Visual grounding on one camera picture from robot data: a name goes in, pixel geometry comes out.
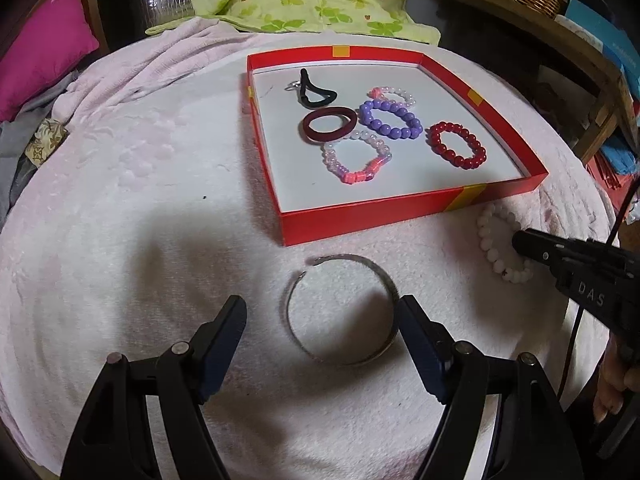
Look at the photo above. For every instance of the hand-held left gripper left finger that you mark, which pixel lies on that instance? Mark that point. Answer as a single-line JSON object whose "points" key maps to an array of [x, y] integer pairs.
{"points": [[220, 350]]}

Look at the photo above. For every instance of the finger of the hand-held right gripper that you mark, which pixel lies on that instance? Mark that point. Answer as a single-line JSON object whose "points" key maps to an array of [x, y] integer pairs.
{"points": [[537, 250]]}

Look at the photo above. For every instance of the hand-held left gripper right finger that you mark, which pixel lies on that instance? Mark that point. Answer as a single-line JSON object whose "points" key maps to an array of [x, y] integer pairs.
{"points": [[425, 350]]}

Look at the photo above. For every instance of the silver bangle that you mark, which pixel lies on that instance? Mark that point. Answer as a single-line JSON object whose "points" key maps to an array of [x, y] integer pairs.
{"points": [[372, 356]]}

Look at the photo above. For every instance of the red shallow box tray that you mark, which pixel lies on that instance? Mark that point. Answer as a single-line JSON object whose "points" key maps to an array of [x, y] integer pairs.
{"points": [[400, 195]]}

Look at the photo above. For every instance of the person's right hand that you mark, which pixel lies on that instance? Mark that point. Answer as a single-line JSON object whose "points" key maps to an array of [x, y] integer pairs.
{"points": [[607, 390]]}

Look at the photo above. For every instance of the stack of folded cloths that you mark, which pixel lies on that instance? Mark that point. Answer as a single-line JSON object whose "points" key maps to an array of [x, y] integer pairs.
{"points": [[607, 175]]}

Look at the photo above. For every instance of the pale pink blanket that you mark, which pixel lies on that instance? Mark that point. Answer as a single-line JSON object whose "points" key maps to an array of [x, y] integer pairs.
{"points": [[125, 210]]}

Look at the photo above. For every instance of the wooden bench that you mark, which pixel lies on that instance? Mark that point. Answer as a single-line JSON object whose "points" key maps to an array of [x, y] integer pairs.
{"points": [[575, 45]]}

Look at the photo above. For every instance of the light blue cardboard box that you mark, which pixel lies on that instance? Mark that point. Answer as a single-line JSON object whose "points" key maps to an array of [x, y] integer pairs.
{"points": [[610, 35]]}

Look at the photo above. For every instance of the beige patterned cloth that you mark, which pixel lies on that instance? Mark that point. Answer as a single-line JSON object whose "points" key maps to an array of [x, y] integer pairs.
{"points": [[46, 140]]}

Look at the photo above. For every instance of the grey cloth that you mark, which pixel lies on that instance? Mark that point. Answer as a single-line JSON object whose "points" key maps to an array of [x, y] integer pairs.
{"points": [[10, 160]]}

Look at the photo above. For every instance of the magenta pillow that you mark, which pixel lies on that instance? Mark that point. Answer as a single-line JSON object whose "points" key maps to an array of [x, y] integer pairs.
{"points": [[40, 50]]}

